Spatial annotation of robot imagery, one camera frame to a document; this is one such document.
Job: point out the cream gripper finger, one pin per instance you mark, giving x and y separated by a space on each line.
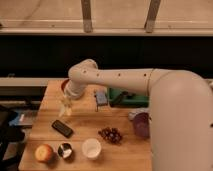
69 107
63 106

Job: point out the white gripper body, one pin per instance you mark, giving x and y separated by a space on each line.
74 90

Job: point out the peeled yellow banana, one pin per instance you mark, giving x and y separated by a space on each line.
66 107

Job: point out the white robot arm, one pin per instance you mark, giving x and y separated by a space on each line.
180 107

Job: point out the small metal cup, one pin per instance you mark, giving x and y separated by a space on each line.
65 150

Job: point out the white paper cup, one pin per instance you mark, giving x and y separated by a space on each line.
91 148

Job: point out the red bowl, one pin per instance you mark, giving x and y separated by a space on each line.
63 85

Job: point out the black rectangular bar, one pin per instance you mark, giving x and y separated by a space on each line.
62 128

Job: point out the blue toy block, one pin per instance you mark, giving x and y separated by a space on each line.
101 98

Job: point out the green plastic tray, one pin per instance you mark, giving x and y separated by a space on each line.
135 101

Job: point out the red yellow apple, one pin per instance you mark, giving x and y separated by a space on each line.
44 153

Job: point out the dark red grapes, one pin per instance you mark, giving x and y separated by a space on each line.
111 135

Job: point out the lavender cloth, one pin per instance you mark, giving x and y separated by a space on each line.
137 111

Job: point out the black chair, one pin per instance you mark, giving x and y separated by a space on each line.
8 134

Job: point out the purple bowl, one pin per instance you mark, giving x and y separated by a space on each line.
141 125

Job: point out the black handled scoop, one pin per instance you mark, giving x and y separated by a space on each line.
120 97

